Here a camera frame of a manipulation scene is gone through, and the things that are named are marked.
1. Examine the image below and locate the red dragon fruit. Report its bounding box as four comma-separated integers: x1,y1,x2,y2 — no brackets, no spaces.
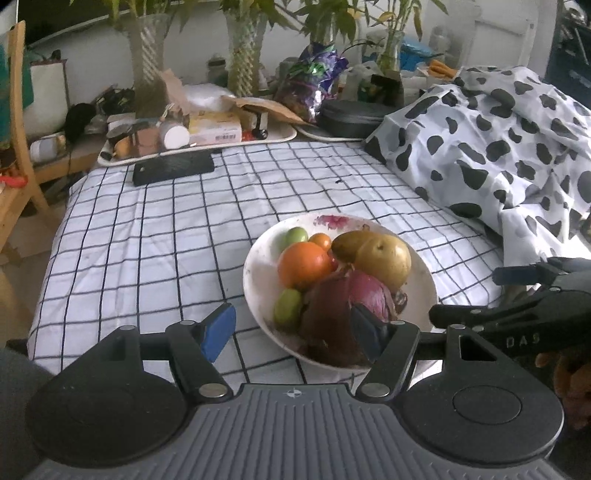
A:
298,266,408,368

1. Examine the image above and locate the yellow round pear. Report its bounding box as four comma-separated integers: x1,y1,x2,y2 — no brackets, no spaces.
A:
353,234,412,293

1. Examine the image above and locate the white floral plate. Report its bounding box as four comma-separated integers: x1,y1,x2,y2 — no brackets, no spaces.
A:
242,212,438,373

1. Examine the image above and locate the green lime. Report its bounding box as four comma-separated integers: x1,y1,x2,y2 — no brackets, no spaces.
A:
280,226,308,250
273,289,304,332

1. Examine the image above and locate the large orange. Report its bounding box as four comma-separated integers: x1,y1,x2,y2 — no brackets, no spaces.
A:
277,242,332,292

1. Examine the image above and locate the small orange tangerine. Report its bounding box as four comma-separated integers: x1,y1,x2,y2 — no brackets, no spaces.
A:
308,233,332,252

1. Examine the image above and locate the person's right hand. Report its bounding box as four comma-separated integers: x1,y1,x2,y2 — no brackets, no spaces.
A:
535,351,590,430

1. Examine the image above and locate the black and white checked cloth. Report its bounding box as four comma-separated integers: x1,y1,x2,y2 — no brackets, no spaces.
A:
28,142,502,387

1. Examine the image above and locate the cow print blanket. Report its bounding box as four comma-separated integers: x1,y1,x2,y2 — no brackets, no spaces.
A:
366,66,590,266

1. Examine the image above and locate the black ribbed box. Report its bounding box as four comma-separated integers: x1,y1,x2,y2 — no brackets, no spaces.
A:
132,151,214,187

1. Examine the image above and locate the white cylinder roll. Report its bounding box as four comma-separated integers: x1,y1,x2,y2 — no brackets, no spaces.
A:
159,121,190,150

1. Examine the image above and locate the brown leather pouch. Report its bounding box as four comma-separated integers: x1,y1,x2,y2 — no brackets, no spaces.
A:
132,127,159,157

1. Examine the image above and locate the black zip case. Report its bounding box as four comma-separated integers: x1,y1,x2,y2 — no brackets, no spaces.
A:
315,100,396,139

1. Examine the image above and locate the white oval tray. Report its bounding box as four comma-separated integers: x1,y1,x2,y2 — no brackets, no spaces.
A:
96,120,299,168

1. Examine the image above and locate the yellow white carton box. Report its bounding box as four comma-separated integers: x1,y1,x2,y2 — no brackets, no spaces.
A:
188,111,242,146

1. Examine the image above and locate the wooden chair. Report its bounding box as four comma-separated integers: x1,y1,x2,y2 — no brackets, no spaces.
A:
1,21,59,261

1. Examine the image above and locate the white plastic bag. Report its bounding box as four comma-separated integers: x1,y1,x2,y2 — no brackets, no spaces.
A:
183,83,235,113

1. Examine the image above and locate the torn brown paper bag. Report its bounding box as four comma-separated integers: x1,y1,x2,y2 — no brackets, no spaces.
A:
159,69,190,115

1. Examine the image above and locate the brown paper envelope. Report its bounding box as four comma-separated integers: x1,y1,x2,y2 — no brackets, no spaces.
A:
221,95,305,125

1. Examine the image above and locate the blue plastic container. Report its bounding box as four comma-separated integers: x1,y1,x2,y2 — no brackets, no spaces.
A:
400,37,438,71

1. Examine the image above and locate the purple snack bag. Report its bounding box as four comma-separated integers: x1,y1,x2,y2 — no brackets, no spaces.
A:
273,42,349,124

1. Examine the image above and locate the bamboo plant glass vase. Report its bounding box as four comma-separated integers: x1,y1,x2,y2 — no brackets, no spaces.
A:
363,0,448,74

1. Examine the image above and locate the left glass vase plant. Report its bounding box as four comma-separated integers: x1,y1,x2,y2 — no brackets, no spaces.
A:
102,0,197,118

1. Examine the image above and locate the middle glass vase plant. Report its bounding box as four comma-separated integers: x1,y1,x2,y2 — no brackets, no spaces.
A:
219,0,290,97

